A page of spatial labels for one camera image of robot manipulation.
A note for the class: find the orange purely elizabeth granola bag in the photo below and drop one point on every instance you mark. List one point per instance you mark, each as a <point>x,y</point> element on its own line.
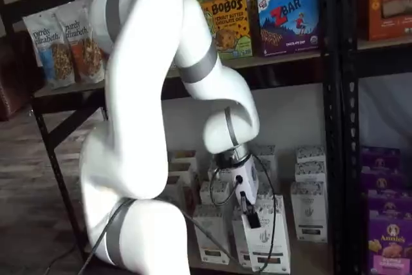
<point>87,53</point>

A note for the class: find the black metal shelf rack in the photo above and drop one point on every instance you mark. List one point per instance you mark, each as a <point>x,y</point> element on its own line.
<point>351,127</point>
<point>331,127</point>

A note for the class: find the brown leather chair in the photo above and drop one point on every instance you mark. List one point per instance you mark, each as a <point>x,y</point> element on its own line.
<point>16,78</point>

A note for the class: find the purple Annie's box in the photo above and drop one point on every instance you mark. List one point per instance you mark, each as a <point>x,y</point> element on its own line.
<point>381,157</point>
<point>391,249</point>
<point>391,209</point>
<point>383,180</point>

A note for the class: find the white box green strip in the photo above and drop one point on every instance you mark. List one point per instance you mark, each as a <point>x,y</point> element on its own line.
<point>310,172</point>
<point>310,154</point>
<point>267,239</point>
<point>309,207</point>

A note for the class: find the gripper block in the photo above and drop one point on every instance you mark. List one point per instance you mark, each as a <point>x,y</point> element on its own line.
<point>246,188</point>

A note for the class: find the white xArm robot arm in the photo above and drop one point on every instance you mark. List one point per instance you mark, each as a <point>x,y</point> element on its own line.
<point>138,94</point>

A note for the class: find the yellow Bobo's peanut butter box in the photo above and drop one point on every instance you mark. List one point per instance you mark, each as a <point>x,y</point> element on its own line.
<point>228,27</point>

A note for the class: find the blue purely elizabeth granola bag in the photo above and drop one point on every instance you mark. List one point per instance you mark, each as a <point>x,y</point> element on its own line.
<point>51,53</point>

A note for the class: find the blue Z Bar box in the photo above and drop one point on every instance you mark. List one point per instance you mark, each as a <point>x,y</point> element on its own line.
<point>288,20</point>

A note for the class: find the orange snack box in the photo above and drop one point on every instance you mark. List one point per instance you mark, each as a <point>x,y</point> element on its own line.
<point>389,4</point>

